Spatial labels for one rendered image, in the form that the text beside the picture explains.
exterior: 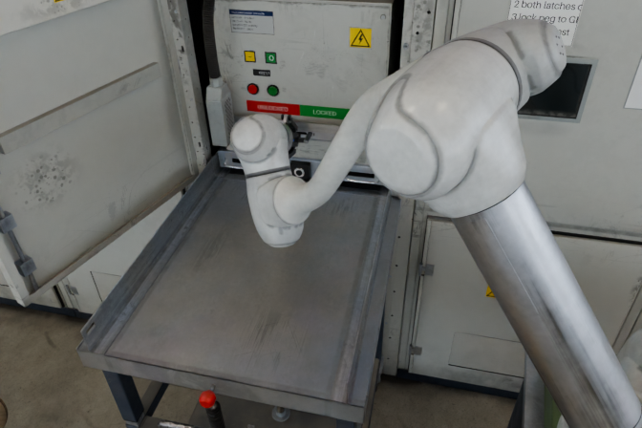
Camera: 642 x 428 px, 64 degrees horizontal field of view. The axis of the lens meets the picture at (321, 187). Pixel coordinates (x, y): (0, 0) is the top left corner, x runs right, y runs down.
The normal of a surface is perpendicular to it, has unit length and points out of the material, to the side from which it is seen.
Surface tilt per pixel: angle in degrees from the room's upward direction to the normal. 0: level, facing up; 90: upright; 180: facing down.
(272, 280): 0
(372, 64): 90
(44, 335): 0
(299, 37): 90
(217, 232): 0
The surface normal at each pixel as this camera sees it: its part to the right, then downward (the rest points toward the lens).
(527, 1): -0.22, 0.56
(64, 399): -0.02, -0.82
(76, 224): 0.87, 0.27
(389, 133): -0.62, 0.49
